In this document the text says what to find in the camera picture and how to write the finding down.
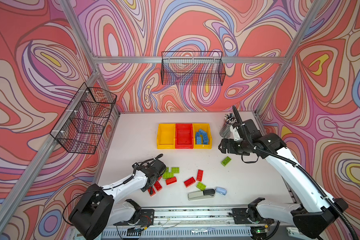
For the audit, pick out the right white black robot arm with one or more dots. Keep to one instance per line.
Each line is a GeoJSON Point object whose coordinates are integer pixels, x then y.
{"type": "Point", "coordinates": [317, 209]}

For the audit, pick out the right yellow plastic bin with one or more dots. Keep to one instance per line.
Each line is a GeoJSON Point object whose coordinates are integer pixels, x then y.
{"type": "Point", "coordinates": [206, 128]}

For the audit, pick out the black wire basket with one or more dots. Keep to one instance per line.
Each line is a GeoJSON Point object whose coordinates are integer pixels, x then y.
{"type": "Point", "coordinates": [84, 120]}
{"type": "Point", "coordinates": [192, 68]}

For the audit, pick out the mesh cup of pencils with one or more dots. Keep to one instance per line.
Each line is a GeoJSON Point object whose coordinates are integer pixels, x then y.
{"type": "Point", "coordinates": [229, 120]}

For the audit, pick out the red plastic bin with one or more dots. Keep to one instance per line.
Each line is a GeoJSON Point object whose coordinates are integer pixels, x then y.
{"type": "Point", "coordinates": [184, 136]}

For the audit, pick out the back black wire basket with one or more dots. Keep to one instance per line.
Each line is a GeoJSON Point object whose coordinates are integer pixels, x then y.
{"type": "Point", "coordinates": [192, 68]}

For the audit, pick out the white label device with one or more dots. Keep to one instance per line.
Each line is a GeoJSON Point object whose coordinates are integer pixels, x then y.
{"type": "Point", "coordinates": [295, 233]}

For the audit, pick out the left black wire basket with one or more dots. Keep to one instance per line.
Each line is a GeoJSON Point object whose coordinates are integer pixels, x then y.
{"type": "Point", "coordinates": [84, 120]}

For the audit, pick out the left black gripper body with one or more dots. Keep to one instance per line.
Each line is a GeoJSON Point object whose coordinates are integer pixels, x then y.
{"type": "Point", "coordinates": [157, 178]}

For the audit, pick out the grey black stapler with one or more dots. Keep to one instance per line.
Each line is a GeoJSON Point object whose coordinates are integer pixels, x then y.
{"type": "Point", "coordinates": [199, 195]}

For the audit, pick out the green lego brick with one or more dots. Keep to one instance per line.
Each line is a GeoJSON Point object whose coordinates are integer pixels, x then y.
{"type": "Point", "coordinates": [201, 186]}
{"type": "Point", "coordinates": [175, 170]}
{"type": "Point", "coordinates": [226, 161]}
{"type": "Point", "coordinates": [168, 175]}

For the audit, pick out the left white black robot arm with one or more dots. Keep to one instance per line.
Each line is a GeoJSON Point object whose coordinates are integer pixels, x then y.
{"type": "Point", "coordinates": [102, 206]}

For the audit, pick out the left yellow plastic bin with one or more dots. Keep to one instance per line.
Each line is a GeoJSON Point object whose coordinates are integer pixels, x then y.
{"type": "Point", "coordinates": [166, 136]}

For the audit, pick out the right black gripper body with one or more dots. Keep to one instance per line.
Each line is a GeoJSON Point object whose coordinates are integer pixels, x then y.
{"type": "Point", "coordinates": [237, 147]}

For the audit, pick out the light blue computer mouse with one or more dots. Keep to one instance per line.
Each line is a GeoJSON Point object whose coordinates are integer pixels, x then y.
{"type": "Point", "coordinates": [221, 191]}

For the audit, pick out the yellow plastic bin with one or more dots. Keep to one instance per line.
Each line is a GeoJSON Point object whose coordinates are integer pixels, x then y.
{"type": "Point", "coordinates": [206, 128]}
{"type": "Point", "coordinates": [166, 136]}

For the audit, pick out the red lego brick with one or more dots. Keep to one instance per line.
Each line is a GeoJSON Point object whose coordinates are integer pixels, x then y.
{"type": "Point", "coordinates": [200, 174]}
{"type": "Point", "coordinates": [171, 181]}
{"type": "Point", "coordinates": [151, 191]}
{"type": "Point", "coordinates": [158, 186]}
{"type": "Point", "coordinates": [189, 182]}

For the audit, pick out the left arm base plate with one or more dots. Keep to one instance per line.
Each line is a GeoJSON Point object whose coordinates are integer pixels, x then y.
{"type": "Point", "coordinates": [143, 218]}

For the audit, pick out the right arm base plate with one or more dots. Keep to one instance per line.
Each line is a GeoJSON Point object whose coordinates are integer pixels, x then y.
{"type": "Point", "coordinates": [242, 217]}

